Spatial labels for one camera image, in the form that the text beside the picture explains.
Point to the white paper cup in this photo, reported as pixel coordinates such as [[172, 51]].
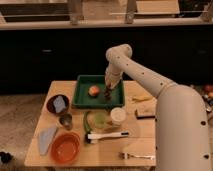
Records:
[[118, 116]]

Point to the red plastic bowl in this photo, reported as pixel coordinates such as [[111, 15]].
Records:
[[65, 148]]

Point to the red orange apple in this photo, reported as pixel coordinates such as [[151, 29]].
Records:
[[94, 91]]

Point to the small metal cup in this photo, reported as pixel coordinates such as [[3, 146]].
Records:
[[66, 121]]

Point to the dark purple grape bunch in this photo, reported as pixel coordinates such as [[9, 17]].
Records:
[[107, 93]]

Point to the green plastic tray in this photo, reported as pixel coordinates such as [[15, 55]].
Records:
[[82, 99]]

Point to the black wooden block brush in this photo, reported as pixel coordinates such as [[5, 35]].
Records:
[[141, 114]]

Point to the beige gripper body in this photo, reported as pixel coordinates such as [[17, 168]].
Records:
[[112, 79]]

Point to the light green cup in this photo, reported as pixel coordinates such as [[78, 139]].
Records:
[[99, 120]]

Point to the black object on floor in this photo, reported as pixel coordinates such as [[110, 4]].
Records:
[[5, 157]]

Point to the blue grey sponge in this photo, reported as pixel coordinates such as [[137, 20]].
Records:
[[59, 104]]

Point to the yellow banana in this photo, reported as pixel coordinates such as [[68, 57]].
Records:
[[141, 98]]

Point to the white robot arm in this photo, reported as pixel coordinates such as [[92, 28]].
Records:
[[181, 126]]

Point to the green cucumber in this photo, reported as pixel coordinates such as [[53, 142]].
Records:
[[87, 127]]

